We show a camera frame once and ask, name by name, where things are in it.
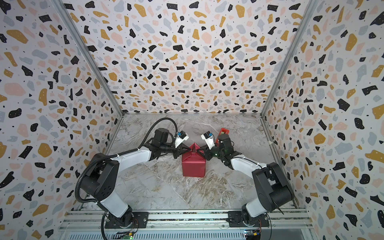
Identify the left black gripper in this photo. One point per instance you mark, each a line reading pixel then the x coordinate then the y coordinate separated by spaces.
pixel 180 150

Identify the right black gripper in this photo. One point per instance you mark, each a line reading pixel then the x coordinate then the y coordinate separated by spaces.
pixel 208 153

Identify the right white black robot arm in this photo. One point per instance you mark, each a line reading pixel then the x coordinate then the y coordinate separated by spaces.
pixel 272 186

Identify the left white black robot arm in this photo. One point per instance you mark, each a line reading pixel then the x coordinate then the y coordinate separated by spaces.
pixel 97 182

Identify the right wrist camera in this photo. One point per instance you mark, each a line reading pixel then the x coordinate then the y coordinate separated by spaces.
pixel 209 139

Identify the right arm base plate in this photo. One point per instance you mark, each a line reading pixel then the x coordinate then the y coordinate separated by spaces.
pixel 238 219

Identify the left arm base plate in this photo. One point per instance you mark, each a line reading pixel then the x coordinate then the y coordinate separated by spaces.
pixel 131 220

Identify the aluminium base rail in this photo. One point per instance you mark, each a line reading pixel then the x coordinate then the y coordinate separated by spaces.
pixel 290 224

